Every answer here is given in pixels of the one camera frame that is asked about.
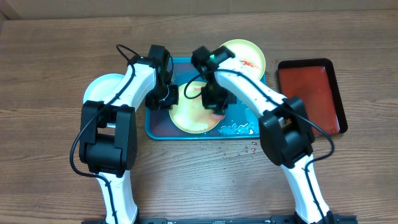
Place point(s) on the teal serving tray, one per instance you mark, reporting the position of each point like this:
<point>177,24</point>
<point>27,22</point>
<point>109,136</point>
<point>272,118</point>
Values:
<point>240,121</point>

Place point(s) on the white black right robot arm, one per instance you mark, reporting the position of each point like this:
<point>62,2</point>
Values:
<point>285,131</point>

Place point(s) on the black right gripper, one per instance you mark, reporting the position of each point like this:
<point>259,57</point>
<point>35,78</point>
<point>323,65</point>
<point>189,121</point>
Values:
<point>211,104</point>

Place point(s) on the green and orange sponge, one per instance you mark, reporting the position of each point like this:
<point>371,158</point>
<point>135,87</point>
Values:
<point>218,116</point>

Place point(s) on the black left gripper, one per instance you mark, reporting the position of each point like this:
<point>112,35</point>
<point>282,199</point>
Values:
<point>150,103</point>

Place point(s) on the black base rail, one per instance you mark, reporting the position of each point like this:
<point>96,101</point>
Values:
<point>275,219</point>

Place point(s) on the black tray with red water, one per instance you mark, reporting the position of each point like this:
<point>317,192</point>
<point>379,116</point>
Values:
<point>314,82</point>

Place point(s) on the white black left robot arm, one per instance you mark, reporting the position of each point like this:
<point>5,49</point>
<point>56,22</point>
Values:
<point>107,140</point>

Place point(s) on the yellow plate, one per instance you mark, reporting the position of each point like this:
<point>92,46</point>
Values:
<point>190,115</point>
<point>249,54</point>

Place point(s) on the light blue plate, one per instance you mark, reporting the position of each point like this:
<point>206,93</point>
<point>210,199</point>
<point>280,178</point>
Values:
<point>102,87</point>

